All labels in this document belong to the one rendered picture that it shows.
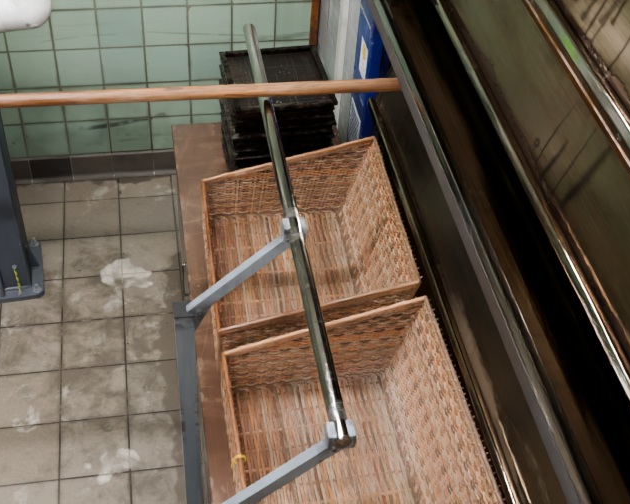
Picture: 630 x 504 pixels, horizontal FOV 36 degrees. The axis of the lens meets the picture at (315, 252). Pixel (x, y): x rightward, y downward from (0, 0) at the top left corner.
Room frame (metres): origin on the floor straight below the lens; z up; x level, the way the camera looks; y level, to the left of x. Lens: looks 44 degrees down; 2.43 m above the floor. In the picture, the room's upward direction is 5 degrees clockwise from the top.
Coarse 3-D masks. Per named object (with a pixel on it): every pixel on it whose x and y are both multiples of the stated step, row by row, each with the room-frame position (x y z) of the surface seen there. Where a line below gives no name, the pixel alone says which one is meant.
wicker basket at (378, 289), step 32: (288, 160) 2.02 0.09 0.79; (320, 160) 2.04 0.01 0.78; (352, 160) 2.06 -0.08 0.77; (384, 160) 1.98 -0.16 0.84; (224, 192) 1.99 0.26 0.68; (256, 192) 2.01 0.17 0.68; (320, 192) 2.04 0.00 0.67; (352, 192) 2.03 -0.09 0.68; (384, 192) 1.88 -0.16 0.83; (224, 224) 1.96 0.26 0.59; (256, 224) 1.97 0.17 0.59; (320, 224) 1.99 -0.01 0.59; (352, 224) 1.95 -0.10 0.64; (384, 224) 1.80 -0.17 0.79; (224, 256) 1.84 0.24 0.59; (288, 256) 1.86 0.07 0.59; (320, 256) 1.87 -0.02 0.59; (352, 256) 1.87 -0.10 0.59; (384, 256) 1.73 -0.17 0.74; (256, 288) 1.73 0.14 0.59; (320, 288) 1.75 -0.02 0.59; (352, 288) 1.76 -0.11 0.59; (384, 288) 1.53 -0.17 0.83; (416, 288) 1.54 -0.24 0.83; (224, 320) 1.61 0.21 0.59; (256, 320) 1.47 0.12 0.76; (288, 320) 1.48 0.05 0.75
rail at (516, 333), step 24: (384, 0) 1.76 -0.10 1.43; (384, 24) 1.69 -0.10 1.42; (408, 72) 1.51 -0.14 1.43; (432, 120) 1.37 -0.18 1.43; (456, 168) 1.24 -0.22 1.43; (456, 192) 1.18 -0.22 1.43; (480, 240) 1.07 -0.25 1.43; (504, 288) 0.97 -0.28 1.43; (504, 312) 0.93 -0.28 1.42; (528, 336) 0.88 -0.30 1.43; (528, 360) 0.84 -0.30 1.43; (552, 408) 0.76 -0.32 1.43; (552, 432) 0.74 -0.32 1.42; (576, 456) 0.69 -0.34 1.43; (576, 480) 0.66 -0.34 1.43
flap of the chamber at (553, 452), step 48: (432, 48) 1.65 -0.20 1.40; (432, 96) 1.47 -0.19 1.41; (432, 144) 1.32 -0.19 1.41; (480, 144) 1.35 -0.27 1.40; (480, 192) 1.22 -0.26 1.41; (528, 240) 1.12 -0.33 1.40; (528, 288) 1.00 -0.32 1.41; (576, 336) 0.92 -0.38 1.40; (528, 384) 0.82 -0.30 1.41; (576, 384) 0.83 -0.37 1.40; (576, 432) 0.75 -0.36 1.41; (624, 432) 0.76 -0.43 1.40; (624, 480) 0.68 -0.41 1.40
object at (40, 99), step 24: (0, 96) 1.63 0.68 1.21; (24, 96) 1.64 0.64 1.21; (48, 96) 1.65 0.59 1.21; (72, 96) 1.66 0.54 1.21; (96, 96) 1.67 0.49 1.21; (120, 96) 1.68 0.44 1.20; (144, 96) 1.69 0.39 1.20; (168, 96) 1.70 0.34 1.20; (192, 96) 1.71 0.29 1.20; (216, 96) 1.72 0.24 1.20; (240, 96) 1.73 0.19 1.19; (264, 96) 1.74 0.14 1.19
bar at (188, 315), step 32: (256, 64) 1.88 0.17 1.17; (288, 192) 1.44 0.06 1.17; (288, 224) 1.35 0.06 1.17; (256, 256) 1.34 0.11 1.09; (224, 288) 1.32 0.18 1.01; (192, 320) 1.29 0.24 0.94; (320, 320) 1.11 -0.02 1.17; (192, 352) 1.29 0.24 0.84; (320, 352) 1.04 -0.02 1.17; (192, 384) 1.29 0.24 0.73; (320, 384) 0.99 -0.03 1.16; (192, 416) 1.29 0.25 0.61; (192, 448) 1.29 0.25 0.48; (320, 448) 0.88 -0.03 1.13; (192, 480) 1.29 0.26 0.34; (288, 480) 0.86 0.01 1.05
